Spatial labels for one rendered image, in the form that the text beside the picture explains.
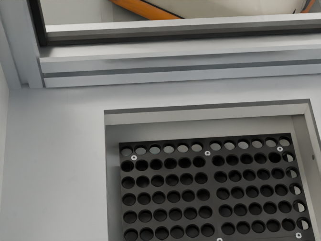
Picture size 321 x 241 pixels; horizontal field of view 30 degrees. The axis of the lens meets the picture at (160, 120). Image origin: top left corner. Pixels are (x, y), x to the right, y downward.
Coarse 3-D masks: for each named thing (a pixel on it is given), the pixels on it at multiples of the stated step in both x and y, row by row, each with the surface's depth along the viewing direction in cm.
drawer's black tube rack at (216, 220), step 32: (128, 160) 59; (160, 160) 59; (192, 160) 59; (224, 160) 60; (256, 160) 63; (128, 192) 57; (160, 192) 58; (192, 192) 58; (224, 192) 61; (256, 192) 61; (288, 192) 58; (128, 224) 56; (160, 224) 56; (192, 224) 56; (224, 224) 56; (256, 224) 59; (288, 224) 59
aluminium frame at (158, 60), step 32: (0, 0) 49; (32, 0) 50; (0, 32) 51; (32, 32) 52; (192, 32) 56; (224, 32) 56; (256, 32) 56; (288, 32) 57; (320, 32) 57; (32, 64) 55; (64, 64) 55; (96, 64) 56; (128, 64) 56; (160, 64) 56; (192, 64) 57; (224, 64) 58; (256, 64) 58; (288, 64) 58; (320, 64) 58
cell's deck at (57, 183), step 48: (48, 96) 58; (96, 96) 58; (144, 96) 58; (192, 96) 58; (240, 96) 58; (288, 96) 58; (48, 144) 55; (96, 144) 55; (48, 192) 52; (96, 192) 52; (0, 240) 50; (48, 240) 50; (96, 240) 50
